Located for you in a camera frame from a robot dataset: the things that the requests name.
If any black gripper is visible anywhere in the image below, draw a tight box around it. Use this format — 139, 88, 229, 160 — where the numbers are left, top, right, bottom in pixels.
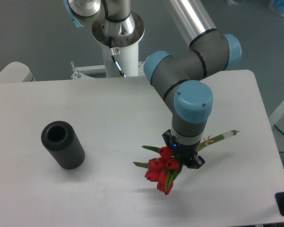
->
162, 129, 205, 169

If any red tulip bouquet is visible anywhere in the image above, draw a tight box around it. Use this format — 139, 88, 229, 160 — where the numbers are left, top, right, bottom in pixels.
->
133, 130, 239, 195

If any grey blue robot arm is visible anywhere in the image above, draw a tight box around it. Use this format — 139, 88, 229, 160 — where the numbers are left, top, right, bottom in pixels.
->
64, 0, 241, 169

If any black ribbed cylindrical vase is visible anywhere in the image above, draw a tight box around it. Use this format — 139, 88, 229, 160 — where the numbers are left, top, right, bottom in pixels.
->
41, 121, 85, 169

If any blue plastic bag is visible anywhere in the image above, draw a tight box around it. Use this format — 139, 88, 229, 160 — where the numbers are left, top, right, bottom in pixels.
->
225, 0, 284, 17

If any white chair at left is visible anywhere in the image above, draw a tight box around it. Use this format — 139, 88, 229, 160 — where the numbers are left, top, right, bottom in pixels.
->
0, 61, 36, 84

